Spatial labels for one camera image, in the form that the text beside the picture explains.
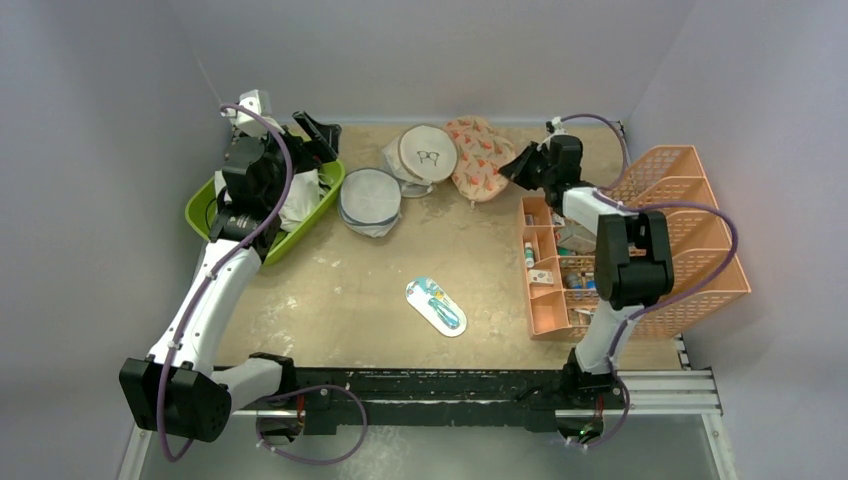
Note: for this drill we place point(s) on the blue toothbrush blister pack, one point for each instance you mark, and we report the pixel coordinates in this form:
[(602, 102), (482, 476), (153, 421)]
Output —
[(430, 301)]

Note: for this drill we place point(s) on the small white box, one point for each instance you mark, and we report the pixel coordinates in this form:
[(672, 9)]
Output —
[(540, 277)]

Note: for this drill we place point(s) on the white glue stick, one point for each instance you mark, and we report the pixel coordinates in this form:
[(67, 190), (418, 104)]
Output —
[(529, 255)]

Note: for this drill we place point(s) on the orange plastic file organizer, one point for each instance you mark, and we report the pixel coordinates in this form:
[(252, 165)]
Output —
[(699, 242)]

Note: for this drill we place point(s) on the blue can in organizer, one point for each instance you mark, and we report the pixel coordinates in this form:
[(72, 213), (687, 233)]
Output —
[(579, 281)]

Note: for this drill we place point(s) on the grey box in organizer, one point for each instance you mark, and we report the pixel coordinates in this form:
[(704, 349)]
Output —
[(576, 239)]

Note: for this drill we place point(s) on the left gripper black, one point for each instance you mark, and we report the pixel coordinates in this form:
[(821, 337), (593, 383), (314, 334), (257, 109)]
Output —
[(312, 154)]

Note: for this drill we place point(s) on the white round mesh laundry bag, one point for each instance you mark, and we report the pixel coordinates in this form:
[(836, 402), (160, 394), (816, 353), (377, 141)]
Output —
[(369, 202)]

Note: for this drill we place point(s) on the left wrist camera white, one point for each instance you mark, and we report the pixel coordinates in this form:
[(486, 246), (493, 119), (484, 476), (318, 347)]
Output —
[(251, 104)]

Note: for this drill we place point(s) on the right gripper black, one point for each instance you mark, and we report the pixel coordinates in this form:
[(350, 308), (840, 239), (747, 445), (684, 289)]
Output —
[(532, 166)]

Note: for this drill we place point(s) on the green plastic bin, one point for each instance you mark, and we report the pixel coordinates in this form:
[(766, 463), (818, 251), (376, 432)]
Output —
[(261, 155)]

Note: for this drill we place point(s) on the white cloth in bin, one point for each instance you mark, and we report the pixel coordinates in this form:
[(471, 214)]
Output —
[(266, 201)]

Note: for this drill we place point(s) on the floral mesh laundry bag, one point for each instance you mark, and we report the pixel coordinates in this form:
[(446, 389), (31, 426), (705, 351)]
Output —
[(482, 151)]

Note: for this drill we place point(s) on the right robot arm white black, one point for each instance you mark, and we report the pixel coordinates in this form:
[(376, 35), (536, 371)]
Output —
[(632, 256)]

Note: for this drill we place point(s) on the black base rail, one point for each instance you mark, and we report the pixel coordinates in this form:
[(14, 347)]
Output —
[(538, 401)]

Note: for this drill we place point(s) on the beige glasses print laundry bag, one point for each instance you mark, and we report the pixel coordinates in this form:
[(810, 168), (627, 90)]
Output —
[(419, 158)]

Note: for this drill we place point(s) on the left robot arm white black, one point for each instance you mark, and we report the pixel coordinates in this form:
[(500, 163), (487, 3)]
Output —
[(175, 390)]

